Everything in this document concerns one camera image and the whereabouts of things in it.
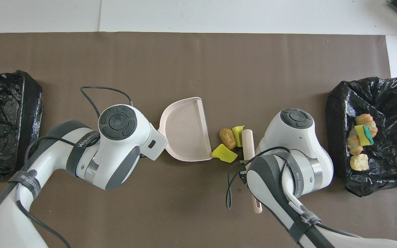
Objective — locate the beige plastic dustpan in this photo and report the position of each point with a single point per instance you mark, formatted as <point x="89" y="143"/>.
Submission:
<point x="184" y="131"/>

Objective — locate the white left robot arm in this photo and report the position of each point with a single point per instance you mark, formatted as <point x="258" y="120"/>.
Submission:
<point x="115" y="148"/>

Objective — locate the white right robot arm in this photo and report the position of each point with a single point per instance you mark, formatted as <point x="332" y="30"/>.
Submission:
<point x="295" y="144"/>

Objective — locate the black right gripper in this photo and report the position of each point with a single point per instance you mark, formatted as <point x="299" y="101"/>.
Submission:
<point x="245" y="170"/>

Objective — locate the wedge yellow sponge piece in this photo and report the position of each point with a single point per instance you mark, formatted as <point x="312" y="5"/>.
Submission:
<point x="224" y="154"/>

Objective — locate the flat taut black bag bin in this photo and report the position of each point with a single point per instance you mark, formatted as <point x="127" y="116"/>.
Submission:
<point x="12" y="113"/>

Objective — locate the striped croissant piece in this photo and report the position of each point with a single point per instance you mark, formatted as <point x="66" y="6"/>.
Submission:
<point x="366" y="121"/>
<point x="353" y="146"/>
<point x="359" y="162"/>

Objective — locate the crumpled open black bag bin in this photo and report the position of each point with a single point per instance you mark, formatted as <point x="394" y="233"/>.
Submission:
<point x="391" y="103"/>

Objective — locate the yellow sponge green backing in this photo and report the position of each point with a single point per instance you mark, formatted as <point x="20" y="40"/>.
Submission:
<point x="363" y="136"/>

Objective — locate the notched yellow sponge piece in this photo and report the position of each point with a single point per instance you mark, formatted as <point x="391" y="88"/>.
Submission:
<point x="237" y="134"/>

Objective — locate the brown paper table mat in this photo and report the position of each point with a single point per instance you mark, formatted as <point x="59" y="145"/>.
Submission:
<point x="198" y="51"/>

